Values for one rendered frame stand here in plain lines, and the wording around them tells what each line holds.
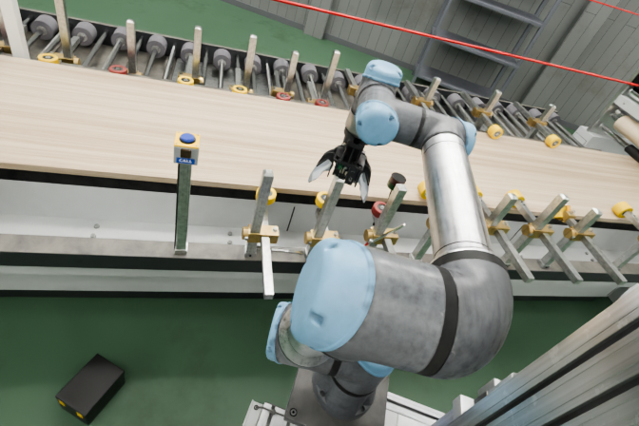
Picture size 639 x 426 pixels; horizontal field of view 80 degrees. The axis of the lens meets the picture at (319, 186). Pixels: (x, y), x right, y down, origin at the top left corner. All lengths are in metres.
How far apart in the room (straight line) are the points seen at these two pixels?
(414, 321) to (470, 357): 0.07
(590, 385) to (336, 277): 0.29
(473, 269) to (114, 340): 1.91
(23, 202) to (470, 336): 1.66
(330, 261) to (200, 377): 1.74
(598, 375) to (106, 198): 1.58
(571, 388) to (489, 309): 0.14
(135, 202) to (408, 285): 1.42
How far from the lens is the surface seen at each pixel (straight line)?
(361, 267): 0.39
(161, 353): 2.14
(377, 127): 0.68
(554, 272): 2.35
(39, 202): 1.80
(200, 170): 1.59
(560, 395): 0.55
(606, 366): 0.51
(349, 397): 0.93
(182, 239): 1.50
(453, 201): 0.56
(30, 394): 2.16
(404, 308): 0.39
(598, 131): 3.97
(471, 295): 0.43
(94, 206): 1.75
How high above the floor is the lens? 1.93
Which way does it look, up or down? 39 degrees down
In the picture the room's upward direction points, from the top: 20 degrees clockwise
